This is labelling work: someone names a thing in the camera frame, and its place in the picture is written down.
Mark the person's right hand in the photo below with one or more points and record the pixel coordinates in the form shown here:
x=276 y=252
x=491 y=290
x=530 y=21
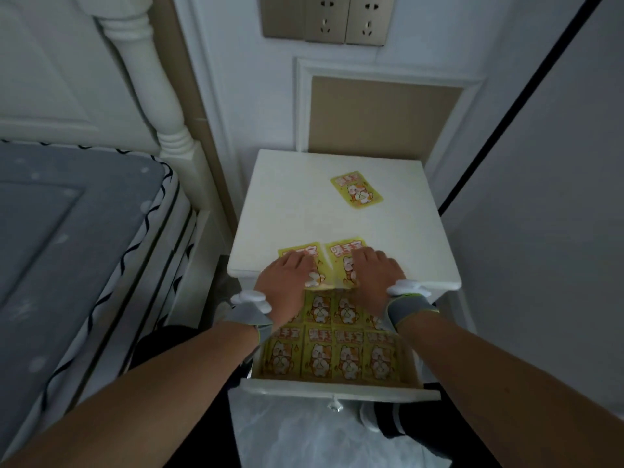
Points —
x=378 y=277

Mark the person's left hand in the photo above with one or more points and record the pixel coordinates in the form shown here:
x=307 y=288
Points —
x=287 y=287

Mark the yellow packets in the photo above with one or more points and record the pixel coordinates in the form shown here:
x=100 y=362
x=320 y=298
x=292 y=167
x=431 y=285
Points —
x=319 y=355

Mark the wooden drawer with white front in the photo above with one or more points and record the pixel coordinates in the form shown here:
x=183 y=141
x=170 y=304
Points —
x=341 y=390

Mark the person's left forearm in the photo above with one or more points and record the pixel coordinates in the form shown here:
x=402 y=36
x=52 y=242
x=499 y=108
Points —
x=146 y=399

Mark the person's right forearm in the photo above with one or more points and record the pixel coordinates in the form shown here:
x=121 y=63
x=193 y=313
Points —
x=487 y=385

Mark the person's right white shoe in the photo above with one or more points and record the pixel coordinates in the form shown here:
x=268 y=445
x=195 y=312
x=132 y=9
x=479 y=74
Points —
x=370 y=416

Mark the person's black trousers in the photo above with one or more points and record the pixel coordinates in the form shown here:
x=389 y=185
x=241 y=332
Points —
x=205 y=433

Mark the white wrist tracker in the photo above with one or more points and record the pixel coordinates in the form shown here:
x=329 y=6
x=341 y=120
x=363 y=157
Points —
x=409 y=288
x=251 y=301

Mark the grey wristband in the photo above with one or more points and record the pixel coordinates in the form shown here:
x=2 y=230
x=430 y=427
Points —
x=412 y=311
x=248 y=316

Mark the white bedside table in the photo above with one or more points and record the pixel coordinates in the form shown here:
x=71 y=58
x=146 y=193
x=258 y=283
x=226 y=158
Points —
x=292 y=204

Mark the black striped sock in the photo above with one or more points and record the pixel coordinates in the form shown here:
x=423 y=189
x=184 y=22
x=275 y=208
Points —
x=414 y=428

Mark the white wardrobe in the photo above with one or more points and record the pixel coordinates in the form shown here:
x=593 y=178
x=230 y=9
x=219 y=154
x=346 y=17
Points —
x=560 y=190

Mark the grey mattress with striped edge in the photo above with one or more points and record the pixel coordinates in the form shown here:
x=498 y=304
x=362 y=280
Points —
x=63 y=229

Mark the white bed frame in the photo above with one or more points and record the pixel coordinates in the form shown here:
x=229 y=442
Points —
x=146 y=77

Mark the brass wall socket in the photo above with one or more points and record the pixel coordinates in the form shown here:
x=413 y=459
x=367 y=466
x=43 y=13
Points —
x=327 y=19
x=370 y=19

